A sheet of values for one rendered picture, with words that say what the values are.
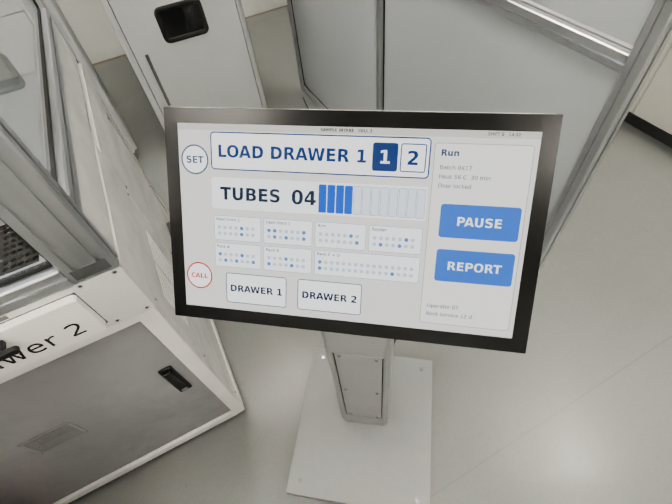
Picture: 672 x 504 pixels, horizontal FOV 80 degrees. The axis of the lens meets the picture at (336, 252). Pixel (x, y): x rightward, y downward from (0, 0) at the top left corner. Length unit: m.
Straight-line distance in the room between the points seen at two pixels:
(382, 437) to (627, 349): 0.98
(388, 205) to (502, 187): 0.14
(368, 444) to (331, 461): 0.13
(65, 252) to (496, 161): 0.66
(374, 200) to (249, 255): 0.20
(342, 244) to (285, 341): 1.16
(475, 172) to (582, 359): 1.33
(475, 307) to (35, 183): 0.63
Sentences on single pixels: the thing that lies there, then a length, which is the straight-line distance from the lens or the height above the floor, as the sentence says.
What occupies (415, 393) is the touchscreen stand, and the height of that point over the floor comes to 0.04.
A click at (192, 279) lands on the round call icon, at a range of 0.65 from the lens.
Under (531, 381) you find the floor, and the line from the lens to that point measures 1.69.
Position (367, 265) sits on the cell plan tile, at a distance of 0.56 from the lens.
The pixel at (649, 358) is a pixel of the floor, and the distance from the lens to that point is 1.91.
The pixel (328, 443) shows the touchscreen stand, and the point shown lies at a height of 0.04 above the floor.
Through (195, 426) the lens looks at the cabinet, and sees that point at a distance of 1.54.
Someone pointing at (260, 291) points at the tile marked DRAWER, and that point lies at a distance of 0.61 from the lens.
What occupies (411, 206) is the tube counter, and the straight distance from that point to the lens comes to 0.54.
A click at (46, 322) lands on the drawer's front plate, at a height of 0.91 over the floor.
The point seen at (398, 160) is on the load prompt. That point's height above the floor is 1.15.
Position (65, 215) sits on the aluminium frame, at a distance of 0.73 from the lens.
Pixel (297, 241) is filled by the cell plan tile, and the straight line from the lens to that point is 0.57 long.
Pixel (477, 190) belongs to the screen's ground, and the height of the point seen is 1.13.
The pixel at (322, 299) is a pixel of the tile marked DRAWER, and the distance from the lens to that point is 0.58.
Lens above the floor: 1.50
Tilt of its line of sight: 52 degrees down
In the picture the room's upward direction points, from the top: 8 degrees counter-clockwise
